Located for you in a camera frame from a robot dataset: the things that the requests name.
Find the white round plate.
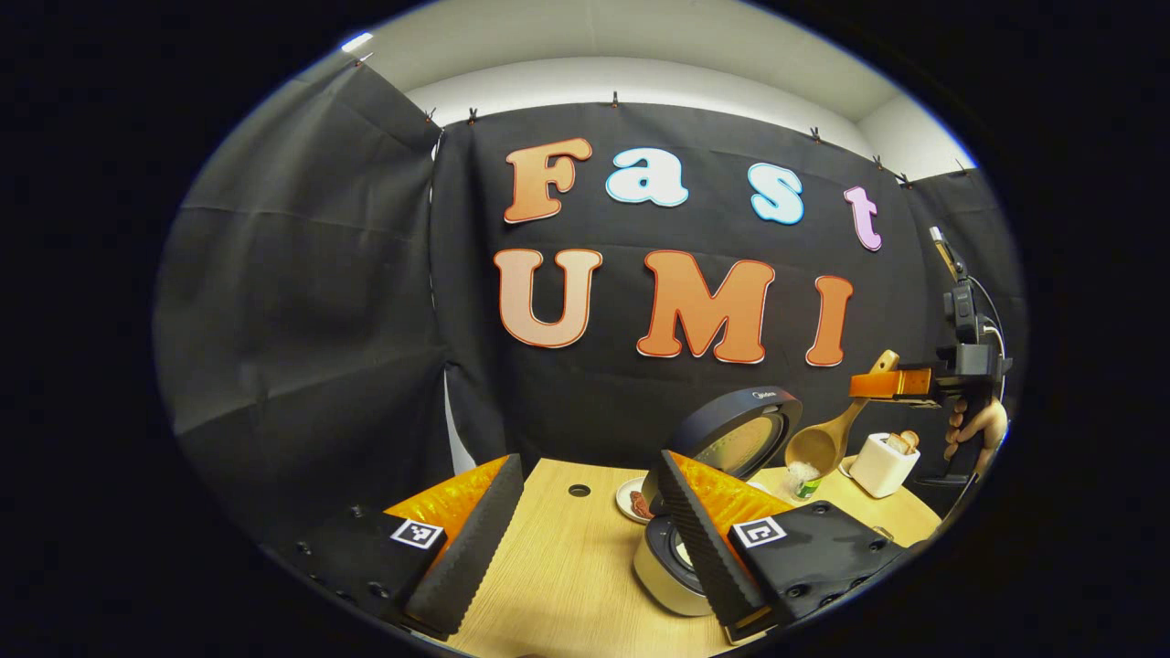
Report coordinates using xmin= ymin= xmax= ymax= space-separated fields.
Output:
xmin=615 ymin=475 xmax=655 ymax=525

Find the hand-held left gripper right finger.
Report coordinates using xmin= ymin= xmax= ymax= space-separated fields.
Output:
xmin=658 ymin=451 xmax=915 ymax=642

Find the wooden spoon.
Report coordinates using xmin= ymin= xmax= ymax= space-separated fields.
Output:
xmin=784 ymin=350 xmax=901 ymax=481

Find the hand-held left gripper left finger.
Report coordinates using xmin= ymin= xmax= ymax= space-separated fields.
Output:
xmin=261 ymin=454 xmax=525 ymax=642

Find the white toaster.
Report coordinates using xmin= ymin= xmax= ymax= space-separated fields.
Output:
xmin=848 ymin=434 xmax=921 ymax=499

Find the dark grey rice cooker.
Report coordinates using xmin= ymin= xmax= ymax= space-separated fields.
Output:
xmin=633 ymin=386 xmax=804 ymax=619

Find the row of black cloth clips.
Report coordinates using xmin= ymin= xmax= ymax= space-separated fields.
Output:
xmin=352 ymin=53 xmax=970 ymax=188

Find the black backdrop cloth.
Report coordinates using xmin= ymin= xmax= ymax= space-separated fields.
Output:
xmin=154 ymin=57 xmax=1029 ymax=549

